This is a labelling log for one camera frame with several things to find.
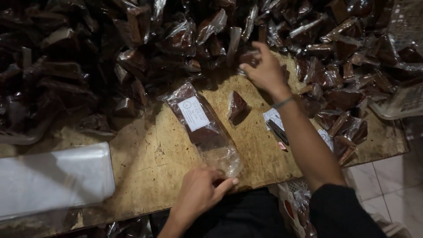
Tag person's black clothing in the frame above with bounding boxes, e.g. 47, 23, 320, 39
149, 183, 389, 238

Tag basket of plastic packets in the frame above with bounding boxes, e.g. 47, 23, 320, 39
268, 177, 318, 238

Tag heap of wrapped brown blocks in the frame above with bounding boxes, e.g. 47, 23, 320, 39
0, 0, 423, 166

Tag stack of clear plastic bags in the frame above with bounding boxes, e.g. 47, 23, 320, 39
0, 142, 116, 221

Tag person's left hand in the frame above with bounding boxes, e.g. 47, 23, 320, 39
179, 165, 239, 215

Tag small brown block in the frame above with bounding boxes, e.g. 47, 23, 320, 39
237, 50, 262, 76

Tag black stapler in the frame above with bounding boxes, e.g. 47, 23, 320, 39
266, 119, 290, 147

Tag white plastic basket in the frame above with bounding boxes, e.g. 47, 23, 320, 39
368, 81, 423, 120
387, 0, 423, 50

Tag white paper label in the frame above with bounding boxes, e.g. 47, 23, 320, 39
318, 129, 334, 152
263, 108, 285, 131

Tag labelled clear plastic bag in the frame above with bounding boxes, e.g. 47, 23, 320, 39
157, 81, 244, 177

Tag grey wristband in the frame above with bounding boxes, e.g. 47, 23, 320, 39
271, 96, 295, 110

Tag single wrapped brown block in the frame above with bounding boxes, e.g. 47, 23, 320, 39
227, 91, 248, 121

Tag person's right hand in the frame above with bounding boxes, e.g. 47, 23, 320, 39
239, 41, 291, 96

